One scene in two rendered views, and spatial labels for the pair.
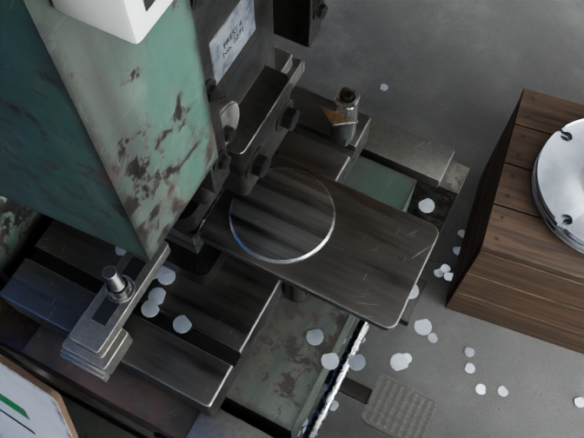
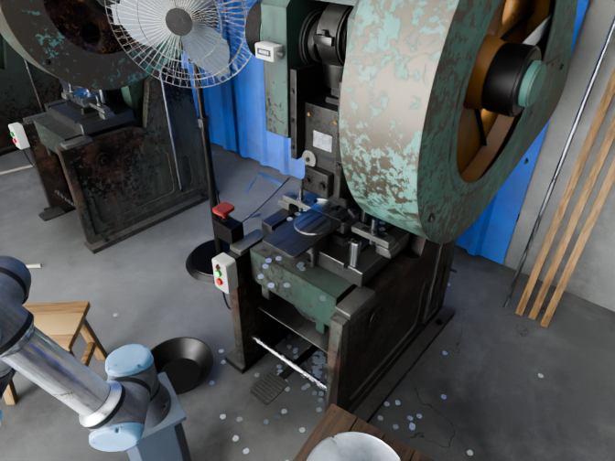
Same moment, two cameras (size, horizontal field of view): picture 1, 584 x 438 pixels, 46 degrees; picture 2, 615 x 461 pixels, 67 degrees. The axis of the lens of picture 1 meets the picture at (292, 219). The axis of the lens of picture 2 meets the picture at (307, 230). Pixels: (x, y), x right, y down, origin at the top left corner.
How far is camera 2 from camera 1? 1.38 m
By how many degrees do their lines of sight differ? 64
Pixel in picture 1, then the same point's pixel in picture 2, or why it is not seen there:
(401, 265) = (283, 245)
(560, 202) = (347, 443)
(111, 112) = (268, 82)
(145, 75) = (275, 86)
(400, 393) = (276, 388)
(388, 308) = (268, 240)
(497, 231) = (339, 413)
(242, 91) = (323, 166)
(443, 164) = (342, 309)
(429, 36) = not seen: outside the picture
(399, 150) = (353, 296)
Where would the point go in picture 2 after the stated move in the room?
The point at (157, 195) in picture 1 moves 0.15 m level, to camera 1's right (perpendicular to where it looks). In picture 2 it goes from (271, 116) to (256, 135)
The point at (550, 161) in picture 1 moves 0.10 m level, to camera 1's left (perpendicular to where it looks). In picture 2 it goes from (377, 447) to (381, 416)
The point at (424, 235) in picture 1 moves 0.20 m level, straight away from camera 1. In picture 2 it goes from (292, 252) to (347, 279)
